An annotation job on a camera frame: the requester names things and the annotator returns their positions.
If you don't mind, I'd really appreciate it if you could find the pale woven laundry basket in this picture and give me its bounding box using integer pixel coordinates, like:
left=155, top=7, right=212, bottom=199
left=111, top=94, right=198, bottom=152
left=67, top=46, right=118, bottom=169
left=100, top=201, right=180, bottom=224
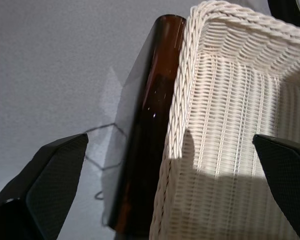
left=148, top=0, right=300, bottom=240

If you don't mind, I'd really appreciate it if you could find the round glass washing machine door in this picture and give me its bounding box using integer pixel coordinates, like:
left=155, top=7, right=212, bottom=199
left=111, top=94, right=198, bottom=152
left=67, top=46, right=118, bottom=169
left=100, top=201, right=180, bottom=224
left=267, top=0, right=300, bottom=29

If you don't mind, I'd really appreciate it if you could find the thin black floor cable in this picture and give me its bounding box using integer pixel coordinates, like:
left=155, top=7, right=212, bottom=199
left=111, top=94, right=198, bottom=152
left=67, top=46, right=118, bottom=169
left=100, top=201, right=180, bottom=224
left=84, top=123, right=127, bottom=201

